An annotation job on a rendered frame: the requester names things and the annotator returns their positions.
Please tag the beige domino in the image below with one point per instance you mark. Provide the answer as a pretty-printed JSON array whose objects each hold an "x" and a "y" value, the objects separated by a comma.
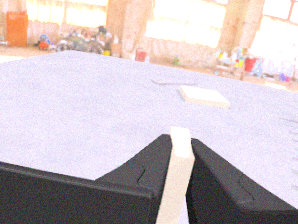
[{"x": 178, "y": 176}]

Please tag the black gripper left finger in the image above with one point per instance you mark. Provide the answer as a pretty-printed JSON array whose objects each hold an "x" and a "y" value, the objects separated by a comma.
[{"x": 130, "y": 194}]

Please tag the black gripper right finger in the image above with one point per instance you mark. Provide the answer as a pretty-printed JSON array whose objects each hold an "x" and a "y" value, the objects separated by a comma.
[{"x": 220, "y": 194}]

